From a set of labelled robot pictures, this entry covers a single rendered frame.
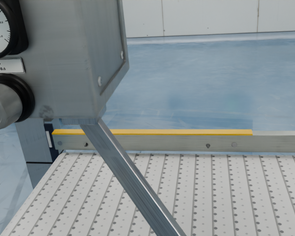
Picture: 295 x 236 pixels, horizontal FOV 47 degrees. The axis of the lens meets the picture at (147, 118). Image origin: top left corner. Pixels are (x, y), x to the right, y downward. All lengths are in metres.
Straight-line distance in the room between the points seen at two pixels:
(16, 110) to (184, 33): 5.17
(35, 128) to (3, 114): 0.44
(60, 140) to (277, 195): 0.36
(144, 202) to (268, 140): 0.34
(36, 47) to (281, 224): 0.35
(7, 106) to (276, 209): 0.36
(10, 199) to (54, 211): 1.70
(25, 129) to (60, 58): 0.45
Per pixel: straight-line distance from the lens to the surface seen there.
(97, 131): 0.27
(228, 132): 0.56
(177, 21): 5.33
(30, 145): 0.67
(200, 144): 0.56
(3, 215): 2.09
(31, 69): 0.22
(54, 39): 0.21
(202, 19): 5.30
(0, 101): 0.21
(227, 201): 0.48
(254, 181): 0.52
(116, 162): 0.26
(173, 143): 0.56
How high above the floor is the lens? 1.21
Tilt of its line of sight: 25 degrees down
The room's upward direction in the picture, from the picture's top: 5 degrees counter-clockwise
